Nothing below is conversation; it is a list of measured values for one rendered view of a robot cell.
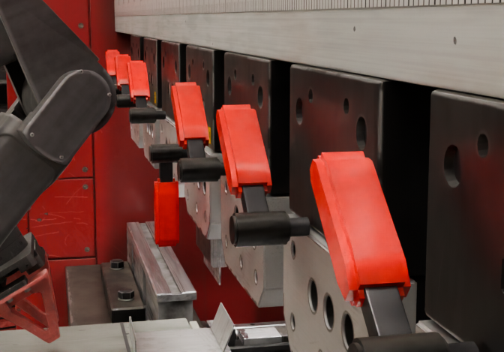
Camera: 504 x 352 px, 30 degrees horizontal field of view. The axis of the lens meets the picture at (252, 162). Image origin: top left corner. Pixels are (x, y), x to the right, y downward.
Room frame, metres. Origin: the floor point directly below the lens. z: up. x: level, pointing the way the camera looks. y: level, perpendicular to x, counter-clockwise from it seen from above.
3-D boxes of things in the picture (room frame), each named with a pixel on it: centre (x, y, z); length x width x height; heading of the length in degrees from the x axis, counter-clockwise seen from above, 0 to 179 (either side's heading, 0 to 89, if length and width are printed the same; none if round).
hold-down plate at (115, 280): (1.61, 0.23, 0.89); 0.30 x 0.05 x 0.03; 12
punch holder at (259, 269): (0.67, -0.03, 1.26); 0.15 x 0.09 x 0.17; 12
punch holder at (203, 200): (0.86, 0.01, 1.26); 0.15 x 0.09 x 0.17; 12
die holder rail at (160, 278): (1.57, 0.16, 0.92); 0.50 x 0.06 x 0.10; 12
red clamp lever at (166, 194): (0.87, 0.08, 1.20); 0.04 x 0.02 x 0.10; 102
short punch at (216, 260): (1.03, 0.05, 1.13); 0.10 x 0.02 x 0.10; 12
